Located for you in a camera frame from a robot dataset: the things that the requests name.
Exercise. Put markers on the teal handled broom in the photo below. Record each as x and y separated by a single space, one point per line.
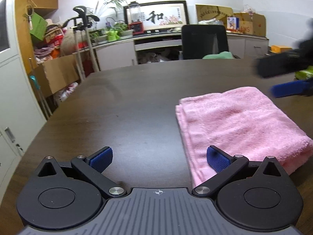
43 101

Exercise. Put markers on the green paper bag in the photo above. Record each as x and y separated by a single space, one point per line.
39 25

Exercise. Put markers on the red blender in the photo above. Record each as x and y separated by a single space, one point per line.
135 23

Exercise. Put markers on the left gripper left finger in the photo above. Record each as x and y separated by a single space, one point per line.
90 169

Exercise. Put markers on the white side counter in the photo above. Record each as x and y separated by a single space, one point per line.
153 48

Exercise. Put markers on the framed calligraphy painting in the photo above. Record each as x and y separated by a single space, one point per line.
162 15

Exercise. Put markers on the cardboard boxes on counter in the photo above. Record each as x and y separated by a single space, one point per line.
247 22

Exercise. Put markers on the large cardboard box left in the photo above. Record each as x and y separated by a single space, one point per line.
54 75

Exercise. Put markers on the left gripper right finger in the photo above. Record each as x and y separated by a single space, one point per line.
226 167

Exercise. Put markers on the pink towel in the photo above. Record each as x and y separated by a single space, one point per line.
239 121

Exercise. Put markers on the green tissue box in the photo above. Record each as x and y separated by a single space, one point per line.
305 74

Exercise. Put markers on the green cushion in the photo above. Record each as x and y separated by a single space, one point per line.
220 56

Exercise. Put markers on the potted green plants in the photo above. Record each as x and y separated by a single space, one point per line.
111 26

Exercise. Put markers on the orange box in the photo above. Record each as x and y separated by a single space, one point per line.
277 49

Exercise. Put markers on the black office chair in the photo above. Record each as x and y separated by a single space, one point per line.
199 40

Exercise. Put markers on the white rice sack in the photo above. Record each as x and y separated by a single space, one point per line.
61 95

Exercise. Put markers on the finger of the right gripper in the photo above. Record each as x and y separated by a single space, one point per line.
294 88

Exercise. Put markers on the grey metal cabinet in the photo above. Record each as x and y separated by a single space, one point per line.
21 116

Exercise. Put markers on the black crutches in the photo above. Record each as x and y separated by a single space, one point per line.
82 24

